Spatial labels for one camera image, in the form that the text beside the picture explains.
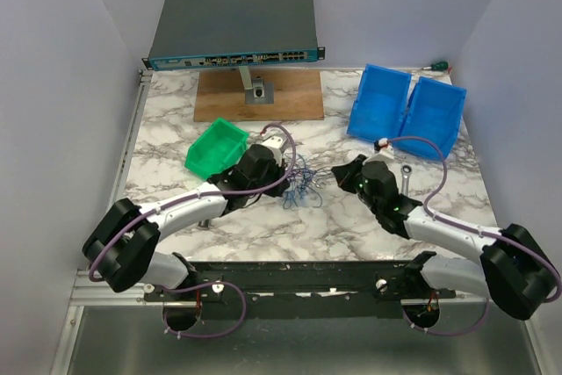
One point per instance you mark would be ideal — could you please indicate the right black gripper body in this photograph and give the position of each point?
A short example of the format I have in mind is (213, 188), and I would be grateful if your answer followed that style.
(369, 198)

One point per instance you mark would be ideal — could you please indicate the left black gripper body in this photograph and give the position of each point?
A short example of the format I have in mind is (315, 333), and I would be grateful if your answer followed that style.
(272, 176)

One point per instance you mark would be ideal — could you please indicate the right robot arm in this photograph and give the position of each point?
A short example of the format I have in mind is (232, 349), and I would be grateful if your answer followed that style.
(505, 265)

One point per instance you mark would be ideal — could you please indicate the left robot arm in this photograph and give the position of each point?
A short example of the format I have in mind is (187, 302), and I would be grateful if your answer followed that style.
(122, 249)

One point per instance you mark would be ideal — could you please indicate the long ratchet chrome wrench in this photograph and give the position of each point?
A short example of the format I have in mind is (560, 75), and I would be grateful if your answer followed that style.
(406, 173)

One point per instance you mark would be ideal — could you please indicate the green storage bin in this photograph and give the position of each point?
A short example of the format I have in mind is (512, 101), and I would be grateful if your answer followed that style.
(218, 148)

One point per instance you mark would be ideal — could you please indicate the blue storage bin left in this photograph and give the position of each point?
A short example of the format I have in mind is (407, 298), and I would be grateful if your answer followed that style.
(381, 100)

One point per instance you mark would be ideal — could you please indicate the blue storage bin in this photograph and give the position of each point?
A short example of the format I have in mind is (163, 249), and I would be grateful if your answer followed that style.
(381, 100)
(434, 112)

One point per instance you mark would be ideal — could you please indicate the wooden base board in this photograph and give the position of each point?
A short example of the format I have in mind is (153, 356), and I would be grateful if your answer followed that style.
(289, 95)

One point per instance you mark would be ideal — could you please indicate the blue storage bin right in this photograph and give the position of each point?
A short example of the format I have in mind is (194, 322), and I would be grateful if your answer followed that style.
(434, 112)

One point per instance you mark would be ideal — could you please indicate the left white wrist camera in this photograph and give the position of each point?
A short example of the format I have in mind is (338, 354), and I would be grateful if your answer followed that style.
(277, 145)

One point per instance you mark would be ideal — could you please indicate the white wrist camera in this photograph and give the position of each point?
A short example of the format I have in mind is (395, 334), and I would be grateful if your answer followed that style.
(277, 145)
(383, 151)

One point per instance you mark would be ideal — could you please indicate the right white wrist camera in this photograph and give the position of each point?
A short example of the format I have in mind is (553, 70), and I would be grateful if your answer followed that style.
(383, 151)

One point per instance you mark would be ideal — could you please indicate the grey metal stand bracket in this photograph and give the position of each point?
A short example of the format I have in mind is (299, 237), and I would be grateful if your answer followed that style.
(257, 91)

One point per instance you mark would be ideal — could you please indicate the black mounting base rail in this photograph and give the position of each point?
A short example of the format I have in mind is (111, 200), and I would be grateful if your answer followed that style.
(301, 290)

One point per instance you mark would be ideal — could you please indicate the green handled screwdriver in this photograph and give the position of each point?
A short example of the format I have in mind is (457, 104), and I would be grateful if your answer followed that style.
(439, 66)

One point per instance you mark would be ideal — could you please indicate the grey network switch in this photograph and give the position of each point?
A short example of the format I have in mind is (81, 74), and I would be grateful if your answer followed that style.
(200, 34)

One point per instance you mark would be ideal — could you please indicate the aluminium frame rail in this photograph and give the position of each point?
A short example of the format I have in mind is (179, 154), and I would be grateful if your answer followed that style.
(69, 334)

